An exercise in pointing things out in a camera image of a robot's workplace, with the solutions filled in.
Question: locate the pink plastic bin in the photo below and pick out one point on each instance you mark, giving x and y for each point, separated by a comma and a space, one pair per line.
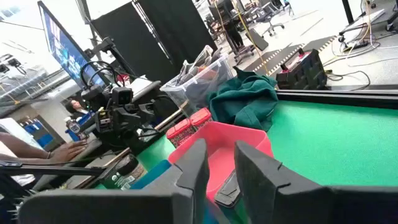
230, 140

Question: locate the black equipment cart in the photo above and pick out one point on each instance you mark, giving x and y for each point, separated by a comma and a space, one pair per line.
236, 34

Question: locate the orange cloth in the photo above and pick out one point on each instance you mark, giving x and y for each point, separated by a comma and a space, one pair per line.
209, 74

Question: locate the clear plastic storage bin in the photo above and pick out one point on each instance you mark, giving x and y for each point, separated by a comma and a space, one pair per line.
199, 90

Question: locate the black crate with red top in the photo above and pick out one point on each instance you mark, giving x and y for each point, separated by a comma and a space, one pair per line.
308, 74

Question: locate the green table mat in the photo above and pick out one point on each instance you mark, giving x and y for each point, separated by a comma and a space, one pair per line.
326, 146

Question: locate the grey office chair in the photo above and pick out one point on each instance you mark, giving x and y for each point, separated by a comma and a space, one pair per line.
268, 14

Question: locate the black aluminium rig frame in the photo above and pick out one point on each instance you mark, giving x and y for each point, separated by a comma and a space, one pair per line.
342, 98

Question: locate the black post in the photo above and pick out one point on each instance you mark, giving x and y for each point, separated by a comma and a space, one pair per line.
347, 11

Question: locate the dark green cloth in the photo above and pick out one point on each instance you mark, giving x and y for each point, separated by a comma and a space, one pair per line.
245, 99

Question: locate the person's hand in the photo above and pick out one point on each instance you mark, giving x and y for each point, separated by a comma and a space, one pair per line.
68, 151

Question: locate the computer monitor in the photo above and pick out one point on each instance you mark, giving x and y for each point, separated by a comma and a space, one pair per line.
65, 49

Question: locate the white-capped bottle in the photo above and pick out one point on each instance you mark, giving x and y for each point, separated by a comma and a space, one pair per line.
73, 128

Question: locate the grey rolling cart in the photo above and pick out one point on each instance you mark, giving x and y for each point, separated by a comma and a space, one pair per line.
363, 21

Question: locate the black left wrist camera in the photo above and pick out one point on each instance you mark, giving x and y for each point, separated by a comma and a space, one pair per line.
122, 95

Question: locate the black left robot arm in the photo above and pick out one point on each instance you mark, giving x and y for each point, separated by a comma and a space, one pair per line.
166, 107

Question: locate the person's forearm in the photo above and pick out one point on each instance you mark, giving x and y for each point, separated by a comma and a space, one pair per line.
25, 151

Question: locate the black diagonal frame strut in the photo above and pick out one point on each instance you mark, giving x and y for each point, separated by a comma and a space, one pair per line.
56, 169

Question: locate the black partition screen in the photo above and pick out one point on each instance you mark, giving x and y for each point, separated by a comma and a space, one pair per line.
140, 40

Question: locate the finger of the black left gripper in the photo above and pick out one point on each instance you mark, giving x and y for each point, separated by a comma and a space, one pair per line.
146, 111

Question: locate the grey desk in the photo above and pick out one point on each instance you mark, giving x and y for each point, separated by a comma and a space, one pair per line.
84, 155

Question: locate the crumpled grey packaging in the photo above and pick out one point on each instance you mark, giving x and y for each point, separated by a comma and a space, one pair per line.
196, 67

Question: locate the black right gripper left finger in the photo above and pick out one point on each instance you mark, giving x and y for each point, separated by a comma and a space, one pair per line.
124, 208

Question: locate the succulent plant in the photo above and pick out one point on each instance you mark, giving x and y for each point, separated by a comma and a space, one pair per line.
23, 192

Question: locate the blue plastic bin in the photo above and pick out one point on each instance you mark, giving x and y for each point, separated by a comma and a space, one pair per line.
149, 175

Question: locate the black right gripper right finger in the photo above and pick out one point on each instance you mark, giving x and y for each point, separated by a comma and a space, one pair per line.
295, 205

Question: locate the person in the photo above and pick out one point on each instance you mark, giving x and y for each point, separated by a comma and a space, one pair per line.
74, 108
12, 130

